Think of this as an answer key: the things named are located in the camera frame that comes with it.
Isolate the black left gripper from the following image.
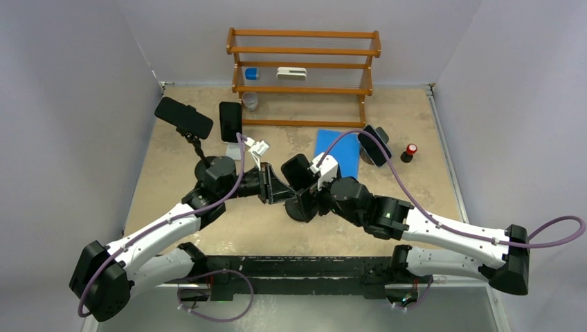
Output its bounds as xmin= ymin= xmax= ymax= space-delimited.
xmin=219 ymin=161 xmax=298 ymax=203

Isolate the black round-base phone stand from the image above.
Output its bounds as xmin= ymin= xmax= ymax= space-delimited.
xmin=285 ymin=200 xmax=318 ymax=223

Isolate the black smartphone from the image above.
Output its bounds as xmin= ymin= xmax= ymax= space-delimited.
xmin=280 ymin=154 xmax=316 ymax=191

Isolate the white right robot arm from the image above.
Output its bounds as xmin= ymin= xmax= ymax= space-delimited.
xmin=295 ymin=177 xmax=530 ymax=295

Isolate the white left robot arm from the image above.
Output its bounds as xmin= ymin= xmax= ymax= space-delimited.
xmin=69 ymin=157 xmax=296 ymax=322

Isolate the white folding phone stand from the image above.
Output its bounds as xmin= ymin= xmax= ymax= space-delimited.
xmin=226 ymin=133 xmax=246 ymax=160

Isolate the black phone on wooden stand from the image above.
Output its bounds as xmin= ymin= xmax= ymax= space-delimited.
xmin=357 ymin=124 xmax=392 ymax=167

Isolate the black phone on white stand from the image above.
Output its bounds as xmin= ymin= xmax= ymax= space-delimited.
xmin=219 ymin=101 xmax=242 ymax=143

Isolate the black phone on tripod stand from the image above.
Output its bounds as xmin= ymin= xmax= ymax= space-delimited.
xmin=154 ymin=97 xmax=214 ymax=139

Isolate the blue rectangular mat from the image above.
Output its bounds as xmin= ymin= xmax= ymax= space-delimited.
xmin=314 ymin=129 xmax=361 ymax=178

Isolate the clear plastic cup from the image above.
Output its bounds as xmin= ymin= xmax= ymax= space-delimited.
xmin=242 ymin=92 xmax=259 ymax=111

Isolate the red capped black bottle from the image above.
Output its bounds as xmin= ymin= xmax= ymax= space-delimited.
xmin=400 ymin=143 xmax=417 ymax=163

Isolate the white rectangular device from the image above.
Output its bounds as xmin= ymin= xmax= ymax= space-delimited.
xmin=276 ymin=66 xmax=307 ymax=80

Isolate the blue small box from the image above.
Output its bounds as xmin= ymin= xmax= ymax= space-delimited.
xmin=244 ymin=67 xmax=260 ymax=81

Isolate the orange wooden shelf rack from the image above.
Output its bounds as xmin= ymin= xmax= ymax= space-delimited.
xmin=226 ymin=28 xmax=381 ymax=128

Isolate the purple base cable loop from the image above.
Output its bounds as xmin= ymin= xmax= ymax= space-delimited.
xmin=176 ymin=268 xmax=255 ymax=324

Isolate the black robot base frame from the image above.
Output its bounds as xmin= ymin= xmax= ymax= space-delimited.
xmin=96 ymin=255 xmax=460 ymax=304

